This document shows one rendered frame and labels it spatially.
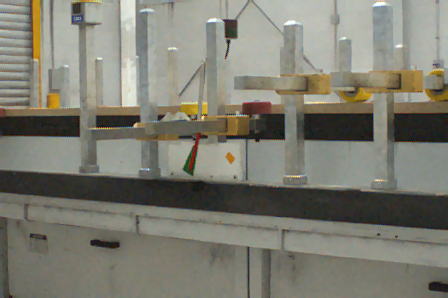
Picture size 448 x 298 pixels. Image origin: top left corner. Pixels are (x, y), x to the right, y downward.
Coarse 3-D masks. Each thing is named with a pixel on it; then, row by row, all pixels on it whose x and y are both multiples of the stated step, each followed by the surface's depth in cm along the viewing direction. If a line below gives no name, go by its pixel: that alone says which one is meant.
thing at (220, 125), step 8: (200, 120) 215; (208, 120) 217; (216, 120) 219; (224, 120) 221; (256, 120) 232; (264, 120) 234; (152, 128) 202; (160, 128) 203; (168, 128) 205; (176, 128) 208; (184, 128) 210; (192, 128) 212; (200, 128) 214; (208, 128) 217; (216, 128) 219; (224, 128) 222; (256, 128) 232; (264, 128) 234
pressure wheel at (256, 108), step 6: (246, 102) 232; (252, 102) 230; (258, 102) 230; (264, 102) 231; (270, 102) 233; (246, 108) 232; (252, 108) 231; (258, 108) 230; (264, 108) 231; (270, 108) 233; (246, 114) 232; (252, 114) 232; (258, 114) 232; (264, 114) 231; (270, 114) 234; (258, 138) 234
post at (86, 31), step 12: (84, 24) 257; (84, 36) 257; (84, 48) 257; (84, 60) 257; (84, 72) 258; (84, 84) 258; (84, 96) 258; (84, 108) 258; (84, 120) 259; (84, 144) 259; (84, 156) 259; (96, 156) 261; (96, 168) 260
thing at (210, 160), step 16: (176, 144) 234; (192, 144) 230; (208, 144) 227; (224, 144) 223; (240, 144) 220; (176, 160) 234; (208, 160) 227; (224, 160) 223; (240, 160) 220; (176, 176) 235; (192, 176) 231; (208, 176) 227; (224, 176) 224; (240, 176) 220
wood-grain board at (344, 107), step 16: (16, 112) 314; (32, 112) 307; (48, 112) 302; (64, 112) 296; (96, 112) 285; (112, 112) 280; (128, 112) 276; (160, 112) 267; (176, 112) 262; (272, 112) 239; (304, 112) 232; (320, 112) 229; (336, 112) 226; (352, 112) 223; (368, 112) 220; (400, 112) 214; (416, 112) 211; (432, 112) 208
